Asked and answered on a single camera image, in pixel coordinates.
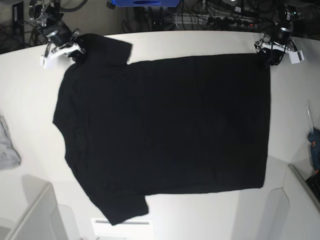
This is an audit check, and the blue glue gun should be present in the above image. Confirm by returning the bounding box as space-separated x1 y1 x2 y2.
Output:
305 105 320 173

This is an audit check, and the black keyboard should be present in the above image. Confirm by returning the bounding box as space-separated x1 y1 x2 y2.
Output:
306 172 320 200

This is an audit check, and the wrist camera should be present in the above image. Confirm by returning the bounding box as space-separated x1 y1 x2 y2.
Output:
288 50 305 64
40 55 57 69

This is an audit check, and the grey cloth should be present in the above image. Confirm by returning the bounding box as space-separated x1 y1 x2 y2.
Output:
0 115 22 170

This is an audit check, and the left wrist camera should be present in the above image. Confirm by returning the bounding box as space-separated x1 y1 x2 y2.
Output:
288 50 305 64

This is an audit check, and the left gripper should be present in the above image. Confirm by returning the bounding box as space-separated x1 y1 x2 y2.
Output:
254 24 298 54

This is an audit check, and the blue box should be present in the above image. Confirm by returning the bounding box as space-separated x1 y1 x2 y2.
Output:
110 0 180 7

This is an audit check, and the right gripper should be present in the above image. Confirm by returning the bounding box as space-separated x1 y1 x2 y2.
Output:
44 25 87 59

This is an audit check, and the black T-shirt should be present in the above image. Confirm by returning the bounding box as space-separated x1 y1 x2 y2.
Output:
53 34 271 225

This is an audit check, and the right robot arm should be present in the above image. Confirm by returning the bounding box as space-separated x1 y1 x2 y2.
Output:
27 0 87 62

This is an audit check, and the black power strip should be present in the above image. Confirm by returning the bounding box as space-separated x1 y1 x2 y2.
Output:
206 16 255 28

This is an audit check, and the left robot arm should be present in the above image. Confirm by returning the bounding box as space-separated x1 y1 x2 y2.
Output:
254 3 301 53

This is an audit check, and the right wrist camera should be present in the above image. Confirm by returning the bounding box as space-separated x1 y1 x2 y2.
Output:
40 55 57 69

